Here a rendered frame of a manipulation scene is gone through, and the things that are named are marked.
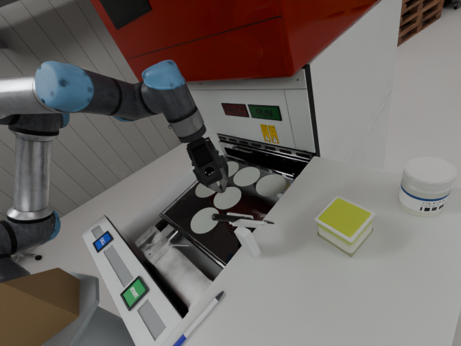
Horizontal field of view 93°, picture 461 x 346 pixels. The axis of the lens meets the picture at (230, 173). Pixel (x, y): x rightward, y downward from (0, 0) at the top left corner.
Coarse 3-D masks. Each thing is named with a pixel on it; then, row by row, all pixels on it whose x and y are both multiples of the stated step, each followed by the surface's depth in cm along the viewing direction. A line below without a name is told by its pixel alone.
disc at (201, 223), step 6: (204, 210) 74; (210, 210) 73; (216, 210) 72; (198, 216) 73; (204, 216) 72; (192, 222) 71; (198, 222) 70; (204, 222) 70; (210, 222) 69; (216, 222) 68; (192, 228) 70; (198, 228) 69; (204, 228) 68; (210, 228) 67
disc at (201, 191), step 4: (200, 184) 85; (196, 188) 84; (200, 188) 83; (204, 188) 82; (208, 188) 82; (196, 192) 82; (200, 192) 81; (204, 192) 81; (208, 192) 80; (212, 192) 79; (200, 196) 80; (204, 196) 79
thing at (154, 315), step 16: (96, 224) 78; (96, 256) 66; (112, 256) 65; (128, 256) 62; (112, 272) 60; (128, 272) 58; (144, 272) 56; (112, 288) 56; (144, 304) 50; (160, 304) 48; (128, 320) 48; (144, 320) 47; (160, 320) 46; (176, 320) 44; (144, 336) 44; (160, 336) 43
